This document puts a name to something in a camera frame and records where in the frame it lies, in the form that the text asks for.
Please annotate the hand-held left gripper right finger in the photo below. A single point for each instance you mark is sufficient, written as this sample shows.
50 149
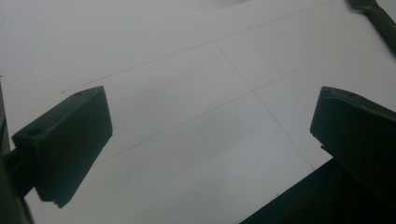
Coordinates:
358 133

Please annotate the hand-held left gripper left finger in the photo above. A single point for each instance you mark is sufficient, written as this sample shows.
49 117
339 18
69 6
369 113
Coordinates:
68 140

